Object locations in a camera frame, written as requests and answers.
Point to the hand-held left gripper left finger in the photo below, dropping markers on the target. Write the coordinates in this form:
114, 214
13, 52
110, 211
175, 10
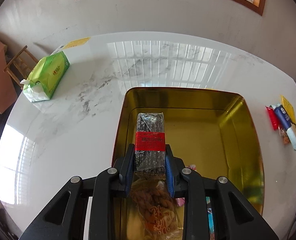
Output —
129, 172

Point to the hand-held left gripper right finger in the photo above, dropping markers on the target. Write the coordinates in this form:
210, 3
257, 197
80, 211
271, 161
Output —
170, 180

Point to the black sesame block red label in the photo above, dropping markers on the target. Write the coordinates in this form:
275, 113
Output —
150, 155

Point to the clear fried twist snack packet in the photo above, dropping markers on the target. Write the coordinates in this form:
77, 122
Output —
155, 210

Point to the blue candy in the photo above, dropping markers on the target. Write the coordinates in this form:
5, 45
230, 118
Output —
210, 213

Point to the maroon gold-lined tin box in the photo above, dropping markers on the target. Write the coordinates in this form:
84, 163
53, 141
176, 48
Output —
200, 135

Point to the red snack packet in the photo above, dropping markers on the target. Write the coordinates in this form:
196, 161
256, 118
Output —
271, 117

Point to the navy cracker packet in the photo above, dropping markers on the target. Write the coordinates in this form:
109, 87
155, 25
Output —
286, 122

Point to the green tissue pack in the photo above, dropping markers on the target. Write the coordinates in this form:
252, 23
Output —
49, 75

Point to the yellow snack packet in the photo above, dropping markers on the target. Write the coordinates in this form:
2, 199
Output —
287, 105

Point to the yellow table sticker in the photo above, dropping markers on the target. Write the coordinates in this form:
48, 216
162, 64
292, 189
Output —
76, 42

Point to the wooden chair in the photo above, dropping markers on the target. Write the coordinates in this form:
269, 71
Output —
20, 63

